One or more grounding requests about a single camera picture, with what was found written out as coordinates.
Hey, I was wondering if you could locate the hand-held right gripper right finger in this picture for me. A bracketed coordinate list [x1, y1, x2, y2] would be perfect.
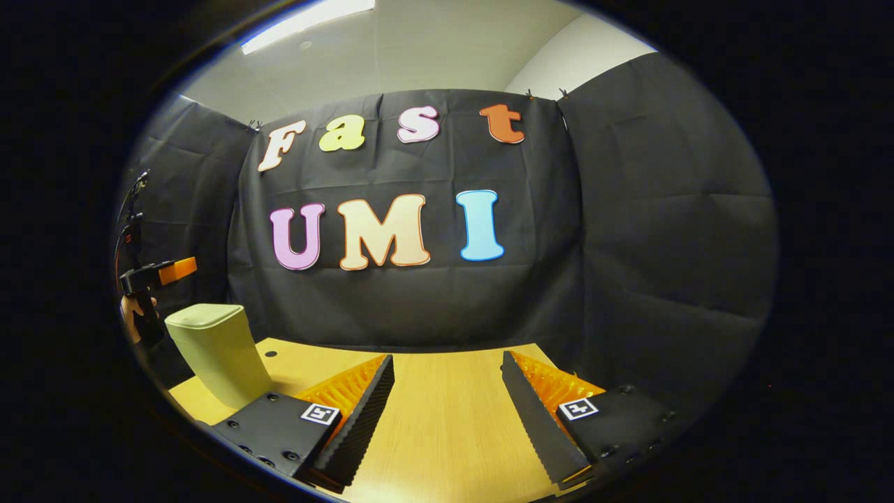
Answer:
[501, 351, 689, 490]

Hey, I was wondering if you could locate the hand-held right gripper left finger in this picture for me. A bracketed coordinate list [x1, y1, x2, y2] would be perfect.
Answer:
[210, 354, 395, 493]

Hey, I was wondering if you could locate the green desktop garbage bin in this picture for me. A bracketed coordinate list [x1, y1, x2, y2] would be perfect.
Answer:
[164, 303, 274, 411]

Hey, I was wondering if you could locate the wooden desktop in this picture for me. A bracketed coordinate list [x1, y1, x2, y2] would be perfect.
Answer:
[168, 337, 608, 503]

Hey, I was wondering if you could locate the black backdrop cloth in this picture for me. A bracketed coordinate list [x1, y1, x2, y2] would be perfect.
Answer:
[115, 52, 779, 420]

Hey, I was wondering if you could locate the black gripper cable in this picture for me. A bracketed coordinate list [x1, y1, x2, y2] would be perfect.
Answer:
[115, 171, 151, 238]

